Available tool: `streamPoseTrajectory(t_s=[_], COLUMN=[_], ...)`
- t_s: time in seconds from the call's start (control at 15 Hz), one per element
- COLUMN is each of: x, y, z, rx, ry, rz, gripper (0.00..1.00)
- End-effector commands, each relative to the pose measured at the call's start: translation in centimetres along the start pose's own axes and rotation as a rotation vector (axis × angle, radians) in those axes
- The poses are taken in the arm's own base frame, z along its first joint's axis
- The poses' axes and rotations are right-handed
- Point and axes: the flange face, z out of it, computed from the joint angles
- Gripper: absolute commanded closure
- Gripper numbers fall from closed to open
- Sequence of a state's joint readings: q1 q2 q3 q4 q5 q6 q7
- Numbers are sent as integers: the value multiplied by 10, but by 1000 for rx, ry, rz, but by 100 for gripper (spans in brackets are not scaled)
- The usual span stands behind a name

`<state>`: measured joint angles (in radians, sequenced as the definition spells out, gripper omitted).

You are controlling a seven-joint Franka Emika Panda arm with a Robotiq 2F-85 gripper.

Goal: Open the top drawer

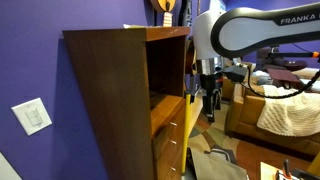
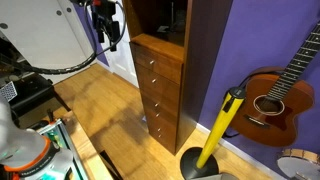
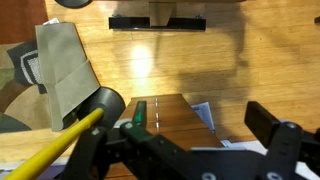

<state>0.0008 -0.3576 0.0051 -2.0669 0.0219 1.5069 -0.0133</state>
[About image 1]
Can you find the wooden drawer with knob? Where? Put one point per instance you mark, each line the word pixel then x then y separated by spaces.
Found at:
pixel 168 128
pixel 169 151
pixel 176 170

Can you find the brown wooden cabinet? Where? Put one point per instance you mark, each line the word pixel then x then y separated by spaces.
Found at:
pixel 116 100

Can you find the maroon flat cushion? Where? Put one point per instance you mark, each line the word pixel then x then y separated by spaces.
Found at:
pixel 283 75

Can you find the black hanging instrument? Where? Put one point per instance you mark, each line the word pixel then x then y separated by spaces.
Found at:
pixel 186 11

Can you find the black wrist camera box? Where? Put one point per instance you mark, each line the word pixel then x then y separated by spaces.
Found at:
pixel 235 73

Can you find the white door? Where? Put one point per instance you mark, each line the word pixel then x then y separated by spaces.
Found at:
pixel 216 5

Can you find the tan leather sofa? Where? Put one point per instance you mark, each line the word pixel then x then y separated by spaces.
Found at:
pixel 243 116

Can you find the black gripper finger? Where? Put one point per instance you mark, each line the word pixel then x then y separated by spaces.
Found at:
pixel 209 108
pixel 218 101

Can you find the light wooden side table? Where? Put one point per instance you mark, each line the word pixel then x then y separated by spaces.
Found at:
pixel 268 170

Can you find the patterned rug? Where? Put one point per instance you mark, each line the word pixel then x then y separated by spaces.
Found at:
pixel 216 140

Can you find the brown guitar behind cabinet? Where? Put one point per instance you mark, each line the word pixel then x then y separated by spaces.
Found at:
pixel 190 58

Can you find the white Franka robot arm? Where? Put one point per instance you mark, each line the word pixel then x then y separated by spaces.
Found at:
pixel 240 31

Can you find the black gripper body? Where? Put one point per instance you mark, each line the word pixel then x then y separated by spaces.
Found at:
pixel 210 84

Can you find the white panel corner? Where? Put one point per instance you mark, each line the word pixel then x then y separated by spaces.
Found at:
pixel 6 168

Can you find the orange and black tool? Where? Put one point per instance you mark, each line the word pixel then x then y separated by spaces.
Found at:
pixel 285 171

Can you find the white light switch plate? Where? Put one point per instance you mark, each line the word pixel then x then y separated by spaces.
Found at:
pixel 31 116

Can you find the white papers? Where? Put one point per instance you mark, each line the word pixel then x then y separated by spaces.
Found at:
pixel 133 26

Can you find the hanging wooden guitar body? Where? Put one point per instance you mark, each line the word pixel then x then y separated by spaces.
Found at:
pixel 163 5

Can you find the striped small box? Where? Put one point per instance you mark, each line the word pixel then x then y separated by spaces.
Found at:
pixel 167 19

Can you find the black camera on tripod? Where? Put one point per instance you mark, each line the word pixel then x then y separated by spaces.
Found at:
pixel 283 56

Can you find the brown paper bag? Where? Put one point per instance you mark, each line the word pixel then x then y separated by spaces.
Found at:
pixel 216 166

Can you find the cream knitted blanket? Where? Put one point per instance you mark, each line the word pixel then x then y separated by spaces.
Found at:
pixel 293 111

